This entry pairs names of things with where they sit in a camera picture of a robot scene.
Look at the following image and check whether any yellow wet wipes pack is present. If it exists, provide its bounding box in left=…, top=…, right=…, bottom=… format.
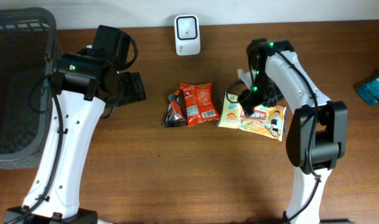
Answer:
left=218, top=93, right=288, bottom=142

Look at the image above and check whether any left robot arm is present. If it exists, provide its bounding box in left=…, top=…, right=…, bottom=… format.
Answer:
left=5, top=25, right=146, bottom=224

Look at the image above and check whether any grey plastic mesh basket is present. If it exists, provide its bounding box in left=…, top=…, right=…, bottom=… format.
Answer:
left=0, top=7, right=63, bottom=169

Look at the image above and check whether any blue Listerine mouthwash bottle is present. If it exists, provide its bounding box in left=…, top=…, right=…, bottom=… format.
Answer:
left=357, top=74, right=379, bottom=105

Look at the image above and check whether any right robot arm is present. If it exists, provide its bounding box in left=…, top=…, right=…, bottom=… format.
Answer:
left=238, top=38, right=348, bottom=223

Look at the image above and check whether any white barcode scanner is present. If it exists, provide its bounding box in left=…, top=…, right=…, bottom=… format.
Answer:
left=174, top=14, right=201, bottom=56

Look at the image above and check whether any black snack bag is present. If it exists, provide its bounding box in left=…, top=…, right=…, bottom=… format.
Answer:
left=164, top=91, right=187, bottom=128

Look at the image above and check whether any red Hacks candy bag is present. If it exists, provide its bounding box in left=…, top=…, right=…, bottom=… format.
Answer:
left=179, top=83, right=220, bottom=127

